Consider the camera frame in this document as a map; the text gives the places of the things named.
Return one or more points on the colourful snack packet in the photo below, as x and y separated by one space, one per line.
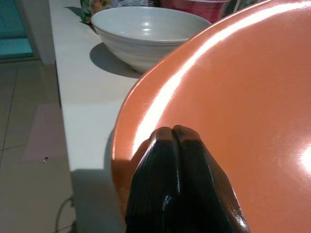
86 12

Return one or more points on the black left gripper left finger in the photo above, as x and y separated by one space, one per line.
153 182

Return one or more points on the teal glass door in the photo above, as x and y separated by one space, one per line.
12 29

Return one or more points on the orange plate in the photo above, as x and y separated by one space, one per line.
243 85

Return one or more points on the white counter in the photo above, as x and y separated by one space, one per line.
85 109

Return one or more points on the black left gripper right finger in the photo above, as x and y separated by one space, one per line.
199 189

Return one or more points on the white ceramic bowl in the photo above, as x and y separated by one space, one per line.
145 31

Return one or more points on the red pot with lid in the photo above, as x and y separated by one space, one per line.
194 9

